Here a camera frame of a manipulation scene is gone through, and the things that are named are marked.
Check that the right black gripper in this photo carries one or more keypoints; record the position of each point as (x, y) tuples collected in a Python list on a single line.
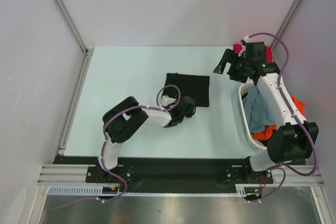
[(233, 64)]

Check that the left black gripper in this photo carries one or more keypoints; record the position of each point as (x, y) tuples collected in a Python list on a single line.
[(190, 113)]

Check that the black t shirt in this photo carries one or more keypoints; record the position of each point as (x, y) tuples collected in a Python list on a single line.
[(194, 86)]

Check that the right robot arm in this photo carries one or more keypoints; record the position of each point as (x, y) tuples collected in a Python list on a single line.
[(294, 137)]

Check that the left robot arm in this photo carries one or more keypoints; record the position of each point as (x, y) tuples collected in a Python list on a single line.
[(121, 123)]

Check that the folded red t shirt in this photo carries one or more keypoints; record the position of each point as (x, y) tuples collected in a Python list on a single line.
[(238, 47)]

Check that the grey blue t shirt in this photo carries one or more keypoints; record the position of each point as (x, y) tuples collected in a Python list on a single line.
[(257, 111)]

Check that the orange t shirt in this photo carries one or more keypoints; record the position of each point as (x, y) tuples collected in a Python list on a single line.
[(267, 133)]

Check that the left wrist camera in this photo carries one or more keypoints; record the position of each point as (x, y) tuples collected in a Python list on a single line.
[(167, 102)]

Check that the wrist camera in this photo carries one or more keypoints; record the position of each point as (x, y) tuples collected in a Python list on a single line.
[(167, 102), (245, 40)]

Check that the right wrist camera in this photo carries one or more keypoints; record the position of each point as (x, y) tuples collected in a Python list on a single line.
[(245, 40)]

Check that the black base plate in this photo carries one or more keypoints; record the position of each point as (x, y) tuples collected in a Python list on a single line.
[(170, 175)]

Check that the white cable duct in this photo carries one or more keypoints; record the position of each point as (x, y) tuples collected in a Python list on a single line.
[(107, 191)]

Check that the aluminium frame rail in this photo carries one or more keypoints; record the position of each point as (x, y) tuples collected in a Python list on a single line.
[(75, 174)]

